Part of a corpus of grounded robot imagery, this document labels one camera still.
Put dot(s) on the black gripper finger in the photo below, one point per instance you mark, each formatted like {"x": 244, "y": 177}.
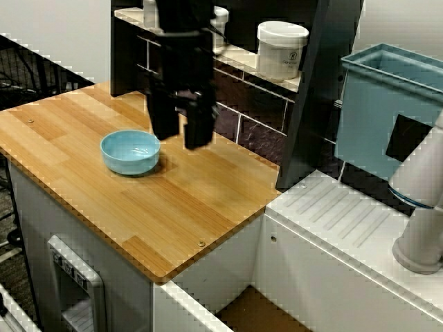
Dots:
{"x": 164, "y": 114}
{"x": 200, "y": 124}

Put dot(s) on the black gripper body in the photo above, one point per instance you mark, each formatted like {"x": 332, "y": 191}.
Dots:
{"x": 187, "y": 62}

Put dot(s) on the light blue bowl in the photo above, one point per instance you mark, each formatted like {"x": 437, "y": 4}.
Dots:
{"x": 129, "y": 157}

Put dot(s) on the small white lidded jar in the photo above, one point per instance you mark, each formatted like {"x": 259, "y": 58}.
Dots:
{"x": 220, "y": 24}

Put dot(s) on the dark tile backsplash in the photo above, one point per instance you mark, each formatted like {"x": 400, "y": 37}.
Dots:
{"x": 256, "y": 117}

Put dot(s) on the wooden countertop board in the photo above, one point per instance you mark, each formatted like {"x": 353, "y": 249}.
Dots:
{"x": 121, "y": 197}

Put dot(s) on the large white lidded jar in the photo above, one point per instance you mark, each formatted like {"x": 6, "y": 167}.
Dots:
{"x": 280, "y": 52}

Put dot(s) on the blue plastic bin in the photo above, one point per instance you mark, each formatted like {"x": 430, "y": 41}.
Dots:
{"x": 367, "y": 114}

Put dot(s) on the white toy kitchen cabinet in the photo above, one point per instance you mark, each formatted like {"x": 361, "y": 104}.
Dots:
{"x": 311, "y": 259}

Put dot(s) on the grey ice dispenser panel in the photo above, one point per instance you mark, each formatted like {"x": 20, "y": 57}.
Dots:
{"x": 74, "y": 276}

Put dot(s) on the black square patch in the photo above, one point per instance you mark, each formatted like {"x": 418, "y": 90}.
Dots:
{"x": 408, "y": 138}

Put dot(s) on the white toy faucet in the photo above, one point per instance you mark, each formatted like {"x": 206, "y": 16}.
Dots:
{"x": 420, "y": 193}

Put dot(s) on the black shelf frame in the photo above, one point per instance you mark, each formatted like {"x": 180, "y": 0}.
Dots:
{"x": 311, "y": 103}

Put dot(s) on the white frame bar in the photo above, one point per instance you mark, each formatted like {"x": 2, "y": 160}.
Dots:
{"x": 14, "y": 311}

